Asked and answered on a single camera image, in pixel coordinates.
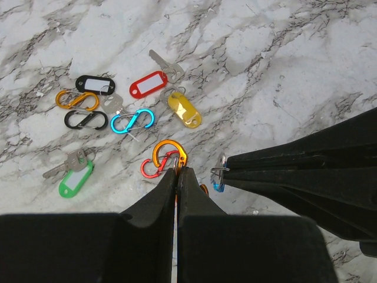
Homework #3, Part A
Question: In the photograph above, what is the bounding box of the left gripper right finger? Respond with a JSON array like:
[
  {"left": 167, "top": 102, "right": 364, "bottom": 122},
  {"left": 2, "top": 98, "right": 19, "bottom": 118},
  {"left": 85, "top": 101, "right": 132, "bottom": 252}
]
[{"left": 177, "top": 167, "right": 338, "bottom": 282}]

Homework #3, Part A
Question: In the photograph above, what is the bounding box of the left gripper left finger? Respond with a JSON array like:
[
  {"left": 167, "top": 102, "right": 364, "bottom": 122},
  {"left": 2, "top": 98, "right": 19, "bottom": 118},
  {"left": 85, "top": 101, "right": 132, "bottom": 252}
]
[{"left": 1, "top": 170, "right": 176, "bottom": 282}]

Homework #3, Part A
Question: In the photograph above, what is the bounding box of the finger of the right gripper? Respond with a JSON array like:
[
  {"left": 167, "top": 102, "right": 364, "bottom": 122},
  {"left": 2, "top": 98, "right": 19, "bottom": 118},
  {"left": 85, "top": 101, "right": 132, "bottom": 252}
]
[
  {"left": 227, "top": 108, "right": 376, "bottom": 170},
  {"left": 223, "top": 170, "right": 376, "bottom": 256}
]

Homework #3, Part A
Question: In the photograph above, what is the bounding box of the blue key tag with key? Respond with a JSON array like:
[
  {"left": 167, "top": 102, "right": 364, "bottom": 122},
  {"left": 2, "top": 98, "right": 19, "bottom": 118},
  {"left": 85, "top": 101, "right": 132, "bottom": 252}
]
[{"left": 210, "top": 152, "right": 229, "bottom": 193}]

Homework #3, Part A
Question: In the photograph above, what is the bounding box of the orange carabiner front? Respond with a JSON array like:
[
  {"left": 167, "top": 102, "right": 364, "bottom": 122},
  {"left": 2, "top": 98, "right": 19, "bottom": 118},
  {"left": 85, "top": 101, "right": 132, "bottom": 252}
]
[{"left": 148, "top": 139, "right": 188, "bottom": 177}]

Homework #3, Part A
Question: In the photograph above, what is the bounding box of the orange carabiner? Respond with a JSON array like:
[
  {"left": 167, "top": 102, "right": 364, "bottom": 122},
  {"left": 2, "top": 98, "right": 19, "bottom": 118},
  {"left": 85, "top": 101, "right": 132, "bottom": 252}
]
[
  {"left": 148, "top": 139, "right": 188, "bottom": 177},
  {"left": 55, "top": 90, "right": 100, "bottom": 111}
]

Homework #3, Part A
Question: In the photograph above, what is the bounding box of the red carabiner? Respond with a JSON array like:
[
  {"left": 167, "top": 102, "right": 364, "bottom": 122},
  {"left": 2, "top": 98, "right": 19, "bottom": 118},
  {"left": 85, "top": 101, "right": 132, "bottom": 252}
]
[{"left": 140, "top": 150, "right": 180, "bottom": 179}]

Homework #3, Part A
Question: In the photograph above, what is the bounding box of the green key tag with key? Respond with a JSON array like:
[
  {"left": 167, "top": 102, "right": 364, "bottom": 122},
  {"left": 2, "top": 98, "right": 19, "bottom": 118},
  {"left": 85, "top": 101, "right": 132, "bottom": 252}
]
[{"left": 42, "top": 149, "right": 94, "bottom": 199}]

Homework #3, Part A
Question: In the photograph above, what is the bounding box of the light blue carabiner middle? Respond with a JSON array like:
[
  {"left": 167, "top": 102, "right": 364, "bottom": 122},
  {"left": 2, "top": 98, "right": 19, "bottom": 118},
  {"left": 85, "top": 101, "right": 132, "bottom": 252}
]
[{"left": 110, "top": 108, "right": 156, "bottom": 134}]

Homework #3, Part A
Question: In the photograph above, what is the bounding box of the yellow key tag with key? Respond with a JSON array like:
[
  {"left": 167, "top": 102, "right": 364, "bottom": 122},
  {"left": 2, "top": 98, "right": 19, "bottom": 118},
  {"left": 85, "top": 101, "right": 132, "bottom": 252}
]
[{"left": 160, "top": 85, "right": 201, "bottom": 129}]

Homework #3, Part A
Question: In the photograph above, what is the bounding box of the orange carabiner near black tag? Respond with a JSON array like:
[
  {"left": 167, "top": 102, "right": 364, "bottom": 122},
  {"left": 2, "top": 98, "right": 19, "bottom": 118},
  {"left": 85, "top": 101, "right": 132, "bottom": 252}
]
[{"left": 55, "top": 90, "right": 100, "bottom": 111}]

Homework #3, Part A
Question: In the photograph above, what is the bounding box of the black key tag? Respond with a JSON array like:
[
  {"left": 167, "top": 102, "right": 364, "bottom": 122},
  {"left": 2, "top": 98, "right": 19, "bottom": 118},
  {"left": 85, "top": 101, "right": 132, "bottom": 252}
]
[{"left": 75, "top": 75, "right": 115, "bottom": 96}]

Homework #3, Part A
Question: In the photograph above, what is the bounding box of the red key tag with key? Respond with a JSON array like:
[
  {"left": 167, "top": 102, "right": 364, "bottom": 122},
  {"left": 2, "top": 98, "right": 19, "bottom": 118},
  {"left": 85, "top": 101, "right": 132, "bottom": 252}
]
[{"left": 129, "top": 50, "right": 185, "bottom": 99}]

